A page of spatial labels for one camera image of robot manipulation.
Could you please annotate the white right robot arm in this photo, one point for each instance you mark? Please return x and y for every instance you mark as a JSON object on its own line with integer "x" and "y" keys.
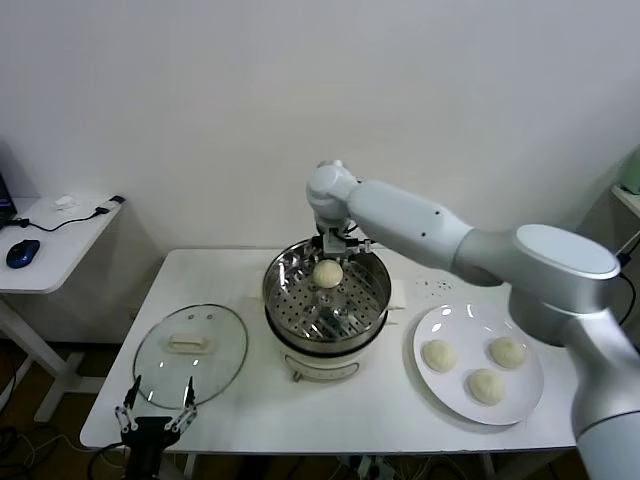
{"x": 400, "y": 220}

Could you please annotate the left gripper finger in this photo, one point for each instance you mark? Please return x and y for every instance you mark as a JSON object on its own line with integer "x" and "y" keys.
{"x": 187, "y": 412}
{"x": 129, "y": 417}

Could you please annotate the glass pot lid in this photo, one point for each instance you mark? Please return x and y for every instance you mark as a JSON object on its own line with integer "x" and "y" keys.
{"x": 200, "y": 370}

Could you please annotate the white power strip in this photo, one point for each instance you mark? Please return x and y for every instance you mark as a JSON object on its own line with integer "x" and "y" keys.
{"x": 372, "y": 470}

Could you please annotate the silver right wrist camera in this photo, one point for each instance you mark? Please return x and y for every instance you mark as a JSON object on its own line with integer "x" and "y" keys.
{"x": 335, "y": 245}

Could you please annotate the white steamed baozi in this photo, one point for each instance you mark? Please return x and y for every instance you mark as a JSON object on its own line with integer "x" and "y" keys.
{"x": 440, "y": 356}
{"x": 508, "y": 352}
{"x": 327, "y": 276}
{"x": 486, "y": 386}

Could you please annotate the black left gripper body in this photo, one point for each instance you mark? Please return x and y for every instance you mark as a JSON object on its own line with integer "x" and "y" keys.
{"x": 147, "y": 440}

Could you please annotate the white side desk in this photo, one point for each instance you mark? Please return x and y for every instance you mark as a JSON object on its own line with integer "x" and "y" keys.
{"x": 60, "y": 250}

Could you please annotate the steel steamer basket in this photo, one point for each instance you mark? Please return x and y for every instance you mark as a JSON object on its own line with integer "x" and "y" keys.
{"x": 360, "y": 300}

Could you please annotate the blue computer mouse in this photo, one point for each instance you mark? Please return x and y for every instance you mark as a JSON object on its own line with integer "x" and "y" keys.
{"x": 22, "y": 252}

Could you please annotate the crumpled white tissue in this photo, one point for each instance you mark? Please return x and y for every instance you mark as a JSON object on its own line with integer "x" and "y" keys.
{"x": 64, "y": 202}

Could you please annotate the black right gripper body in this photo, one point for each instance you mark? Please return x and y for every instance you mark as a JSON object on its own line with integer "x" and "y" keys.
{"x": 317, "y": 237}

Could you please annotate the scattered dark crumbs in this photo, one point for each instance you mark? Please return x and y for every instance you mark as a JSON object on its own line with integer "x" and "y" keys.
{"x": 441, "y": 286}

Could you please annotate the white round plate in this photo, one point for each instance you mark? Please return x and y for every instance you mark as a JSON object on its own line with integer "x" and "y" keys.
{"x": 465, "y": 330}

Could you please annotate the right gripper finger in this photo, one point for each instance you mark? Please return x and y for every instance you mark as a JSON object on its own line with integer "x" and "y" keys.
{"x": 320, "y": 256}
{"x": 349, "y": 257}

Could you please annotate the dark laptop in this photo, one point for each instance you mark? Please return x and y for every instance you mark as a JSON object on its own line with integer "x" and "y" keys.
{"x": 4, "y": 195}

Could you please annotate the white shelf board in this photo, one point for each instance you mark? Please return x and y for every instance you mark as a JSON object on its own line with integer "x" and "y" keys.
{"x": 630, "y": 202}

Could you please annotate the pale green container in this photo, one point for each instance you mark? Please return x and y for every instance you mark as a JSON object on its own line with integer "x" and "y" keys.
{"x": 632, "y": 175}

